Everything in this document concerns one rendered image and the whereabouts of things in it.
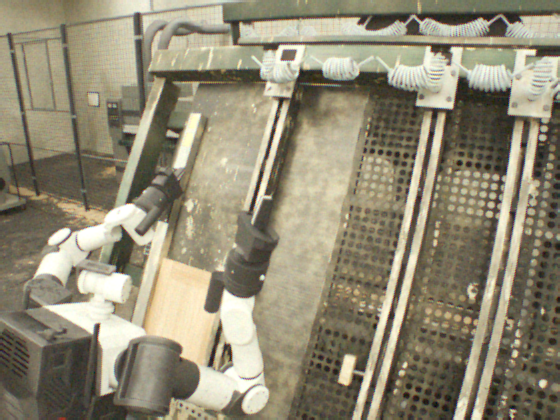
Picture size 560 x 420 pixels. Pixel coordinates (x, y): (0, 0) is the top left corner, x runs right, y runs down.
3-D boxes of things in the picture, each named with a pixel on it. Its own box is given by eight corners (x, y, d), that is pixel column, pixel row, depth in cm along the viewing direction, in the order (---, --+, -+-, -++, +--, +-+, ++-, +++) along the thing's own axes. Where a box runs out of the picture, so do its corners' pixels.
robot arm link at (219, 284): (265, 289, 86) (252, 330, 90) (264, 262, 95) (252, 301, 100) (211, 277, 84) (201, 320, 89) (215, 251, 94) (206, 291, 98)
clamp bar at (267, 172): (200, 396, 131) (150, 408, 110) (291, 61, 144) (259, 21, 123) (225, 408, 126) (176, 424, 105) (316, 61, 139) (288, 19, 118)
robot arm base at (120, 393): (183, 421, 80) (145, 410, 72) (139, 415, 86) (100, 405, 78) (197, 351, 88) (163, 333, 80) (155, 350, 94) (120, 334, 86)
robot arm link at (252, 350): (267, 338, 95) (275, 393, 104) (241, 319, 103) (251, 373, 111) (230, 361, 90) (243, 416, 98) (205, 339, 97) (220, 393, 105)
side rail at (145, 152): (99, 337, 164) (78, 338, 155) (172, 88, 176) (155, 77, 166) (109, 342, 161) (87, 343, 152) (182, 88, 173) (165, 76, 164)
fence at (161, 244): (129, 360, 147) (121, 361, 144) (197, 117, 157) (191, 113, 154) (138, 365, 145) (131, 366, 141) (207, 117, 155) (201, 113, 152)
